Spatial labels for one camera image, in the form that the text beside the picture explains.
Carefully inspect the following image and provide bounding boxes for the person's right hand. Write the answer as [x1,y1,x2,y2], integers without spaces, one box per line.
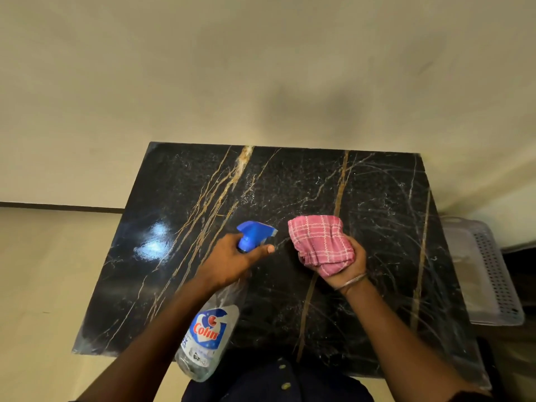
[298,235,369,290]

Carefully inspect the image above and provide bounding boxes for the person's left hand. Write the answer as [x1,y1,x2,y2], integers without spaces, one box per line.
[195,233,276,293]

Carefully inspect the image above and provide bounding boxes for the pink checked cloth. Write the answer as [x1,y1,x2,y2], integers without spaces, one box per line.
[288,215,356,277]

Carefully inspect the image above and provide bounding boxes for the clear spray bottle blue trigger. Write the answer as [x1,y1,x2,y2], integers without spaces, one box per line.
[175,221,279,382]

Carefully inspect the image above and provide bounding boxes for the person's left forearm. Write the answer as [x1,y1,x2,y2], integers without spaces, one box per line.
[76,279,222,402]

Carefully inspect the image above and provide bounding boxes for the person's right forearm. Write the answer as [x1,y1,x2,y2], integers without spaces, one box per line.
[338,275,486,402]

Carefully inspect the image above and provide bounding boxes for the thin metal bangle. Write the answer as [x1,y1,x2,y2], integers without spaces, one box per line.
[334,272,369,292]

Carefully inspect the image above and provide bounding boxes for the dark buttoned garment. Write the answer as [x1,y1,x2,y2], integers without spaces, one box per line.
[181,356,374,402]

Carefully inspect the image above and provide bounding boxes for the white perforated plastic basket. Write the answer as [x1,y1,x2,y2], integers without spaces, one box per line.
[439,217,526,327]

